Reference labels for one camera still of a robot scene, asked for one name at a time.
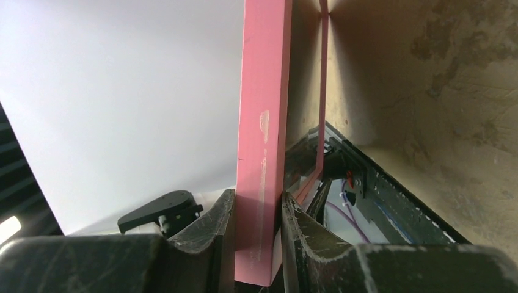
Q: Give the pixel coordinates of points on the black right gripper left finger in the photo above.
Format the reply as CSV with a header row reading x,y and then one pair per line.
x,y
200,258

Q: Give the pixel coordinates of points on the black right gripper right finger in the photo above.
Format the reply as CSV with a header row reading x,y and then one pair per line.
x,y
316,260

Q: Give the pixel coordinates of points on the pink wooden picture frame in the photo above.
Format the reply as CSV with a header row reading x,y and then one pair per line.
x,y
263,107

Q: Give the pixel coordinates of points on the clear glass pane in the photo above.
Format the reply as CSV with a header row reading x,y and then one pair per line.
x,y
302,120

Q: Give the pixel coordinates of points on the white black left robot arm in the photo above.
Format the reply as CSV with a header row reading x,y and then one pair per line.
x,y
173,212

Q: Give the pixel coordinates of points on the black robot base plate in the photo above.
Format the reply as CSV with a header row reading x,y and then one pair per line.
x,y
401,217

